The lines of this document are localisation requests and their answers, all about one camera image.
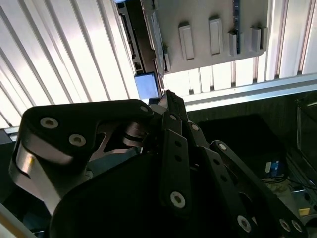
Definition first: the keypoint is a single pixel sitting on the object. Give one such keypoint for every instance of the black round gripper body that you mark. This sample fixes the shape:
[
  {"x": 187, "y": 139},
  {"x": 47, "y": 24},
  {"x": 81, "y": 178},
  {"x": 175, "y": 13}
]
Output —
[{"x": 111, "y": 203}]

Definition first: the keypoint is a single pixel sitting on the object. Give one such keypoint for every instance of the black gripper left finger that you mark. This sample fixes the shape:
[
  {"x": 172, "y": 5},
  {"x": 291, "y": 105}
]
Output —
[{"x": 74, "y": 119}]

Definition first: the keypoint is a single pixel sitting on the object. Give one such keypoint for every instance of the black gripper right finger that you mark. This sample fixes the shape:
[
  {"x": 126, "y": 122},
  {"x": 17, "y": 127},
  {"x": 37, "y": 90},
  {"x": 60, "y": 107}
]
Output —
[{"x": 223, "y": 168}]

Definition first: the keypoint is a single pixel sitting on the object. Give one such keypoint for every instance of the hard disk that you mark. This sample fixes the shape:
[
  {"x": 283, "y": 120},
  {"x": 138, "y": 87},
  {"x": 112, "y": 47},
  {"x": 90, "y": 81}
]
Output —
[{"x": 141, "y": 44}]

